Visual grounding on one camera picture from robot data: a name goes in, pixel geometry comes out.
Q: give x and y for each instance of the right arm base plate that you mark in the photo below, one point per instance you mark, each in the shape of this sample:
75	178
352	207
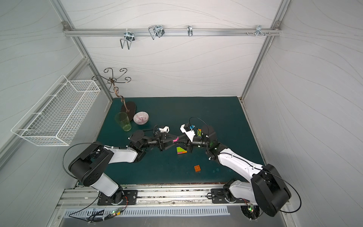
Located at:
222	196

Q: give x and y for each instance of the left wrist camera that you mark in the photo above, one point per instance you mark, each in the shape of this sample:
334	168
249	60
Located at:
166	129

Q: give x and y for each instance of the metal hook two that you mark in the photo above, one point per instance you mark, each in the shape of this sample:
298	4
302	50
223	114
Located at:
156	31

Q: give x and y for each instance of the metal hook stand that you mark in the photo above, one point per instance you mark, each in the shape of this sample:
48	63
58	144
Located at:
128	107

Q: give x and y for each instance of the green plastic cup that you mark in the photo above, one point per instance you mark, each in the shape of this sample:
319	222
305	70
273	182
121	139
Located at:
123	121

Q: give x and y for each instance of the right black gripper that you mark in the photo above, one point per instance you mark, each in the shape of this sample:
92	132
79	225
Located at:
190	144

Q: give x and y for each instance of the metal hook one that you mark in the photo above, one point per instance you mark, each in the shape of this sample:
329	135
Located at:
129	37

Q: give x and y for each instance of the striped ceramic bowl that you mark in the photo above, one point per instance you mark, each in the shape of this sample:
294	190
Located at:
141	118

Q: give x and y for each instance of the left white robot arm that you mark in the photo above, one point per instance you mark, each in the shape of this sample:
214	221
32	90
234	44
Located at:
89	167

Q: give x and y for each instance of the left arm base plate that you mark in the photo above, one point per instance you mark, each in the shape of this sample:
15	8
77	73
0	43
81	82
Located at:
126	197

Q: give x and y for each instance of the dark orange brick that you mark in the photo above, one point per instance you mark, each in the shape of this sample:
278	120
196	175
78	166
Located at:
197	168

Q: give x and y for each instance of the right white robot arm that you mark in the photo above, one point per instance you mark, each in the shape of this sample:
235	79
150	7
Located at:
269	189

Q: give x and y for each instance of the metal hook four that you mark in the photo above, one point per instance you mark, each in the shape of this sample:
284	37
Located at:
259	31

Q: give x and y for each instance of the wide lime green brick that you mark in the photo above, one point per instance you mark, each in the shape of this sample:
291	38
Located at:
179	149

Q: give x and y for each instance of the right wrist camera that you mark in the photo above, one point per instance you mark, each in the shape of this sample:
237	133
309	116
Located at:
188	131

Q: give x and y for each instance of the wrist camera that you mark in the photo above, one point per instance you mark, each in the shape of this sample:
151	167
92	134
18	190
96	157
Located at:
188	131
166	129

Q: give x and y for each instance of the aluminium cross bar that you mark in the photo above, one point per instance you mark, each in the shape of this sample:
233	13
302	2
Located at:
169	32

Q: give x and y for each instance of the metal hook three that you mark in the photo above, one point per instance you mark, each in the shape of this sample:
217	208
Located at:
189	31

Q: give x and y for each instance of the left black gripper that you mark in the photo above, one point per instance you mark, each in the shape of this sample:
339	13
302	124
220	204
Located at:
161	142

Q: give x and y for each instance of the white wire basket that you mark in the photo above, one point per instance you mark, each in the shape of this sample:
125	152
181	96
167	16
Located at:
56	117

